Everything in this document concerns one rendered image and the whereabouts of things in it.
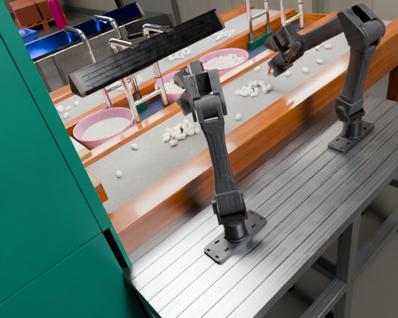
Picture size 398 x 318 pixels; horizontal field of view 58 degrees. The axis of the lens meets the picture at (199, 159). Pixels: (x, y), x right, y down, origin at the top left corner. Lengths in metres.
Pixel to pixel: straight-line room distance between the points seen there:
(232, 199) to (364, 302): 0.94
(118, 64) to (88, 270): 0.64
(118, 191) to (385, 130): 0.96
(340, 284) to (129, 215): 0.76
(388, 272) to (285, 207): 0.83
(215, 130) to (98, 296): 0.55
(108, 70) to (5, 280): 0.66
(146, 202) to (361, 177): 0.67
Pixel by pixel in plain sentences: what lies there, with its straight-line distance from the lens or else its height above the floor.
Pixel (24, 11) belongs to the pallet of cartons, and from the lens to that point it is 7.60.
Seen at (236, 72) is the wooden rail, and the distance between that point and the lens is 1.75.
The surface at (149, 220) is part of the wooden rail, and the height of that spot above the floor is 0.74.
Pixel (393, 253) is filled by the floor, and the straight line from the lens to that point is 1.92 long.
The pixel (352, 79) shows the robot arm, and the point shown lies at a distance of 1.28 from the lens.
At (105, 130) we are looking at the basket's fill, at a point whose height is 0.74.
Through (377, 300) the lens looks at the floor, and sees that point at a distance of 1.76.
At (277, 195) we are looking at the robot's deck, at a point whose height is 0.67.
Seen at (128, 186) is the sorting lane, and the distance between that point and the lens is 1.23.
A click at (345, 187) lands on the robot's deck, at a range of 1.20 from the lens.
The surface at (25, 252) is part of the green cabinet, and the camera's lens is 0.90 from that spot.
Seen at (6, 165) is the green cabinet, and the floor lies 1.12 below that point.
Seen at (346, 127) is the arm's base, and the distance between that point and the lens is 1.36.
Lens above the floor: 1.47
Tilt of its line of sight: 36 degrees down
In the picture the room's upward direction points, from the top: 14 degrees counter-clockwise
